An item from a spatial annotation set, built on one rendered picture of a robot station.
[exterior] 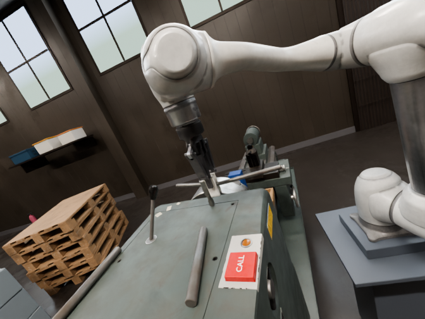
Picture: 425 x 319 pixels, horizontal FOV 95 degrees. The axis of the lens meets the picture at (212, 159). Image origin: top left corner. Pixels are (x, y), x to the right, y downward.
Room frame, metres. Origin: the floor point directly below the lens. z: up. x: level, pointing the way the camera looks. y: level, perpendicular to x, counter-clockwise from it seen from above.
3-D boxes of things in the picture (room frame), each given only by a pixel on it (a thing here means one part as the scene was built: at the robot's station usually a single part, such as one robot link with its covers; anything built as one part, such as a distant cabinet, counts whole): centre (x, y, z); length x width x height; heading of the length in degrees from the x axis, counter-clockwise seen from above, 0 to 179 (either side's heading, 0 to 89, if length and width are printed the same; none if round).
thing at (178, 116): (0.56, 0.03, 1.57); 0.09 x 0.09 x 0.06
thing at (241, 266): (0.31, 0.03, 1.26); 0.06 x 0.06 x 0.02; 65
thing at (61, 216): (2.80, 2.32, 0.44); 1.25 x 0.86 x 0.89; 3
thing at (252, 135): (1.91, -0.45, 1.01); 0.30 x 0.20 x 0.29; 155
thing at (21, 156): (4.70, 3.81, 1.87); 0.55 x 0.41 x 0.21; 75
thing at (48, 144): (4.52, 3.15, 1.89); 0.45 x 0.38 x 0.25; 75
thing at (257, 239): (0.33, 0.02, 1.23); 0.13 x 0.08 x 0.06; 155
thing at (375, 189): (0.67, -0.60, 0.97); 0.18 x 0.16 x 0.22; 8
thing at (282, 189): (1.30, -0.44, 0.73); 0.27 x 0.12 x 0.27; 155
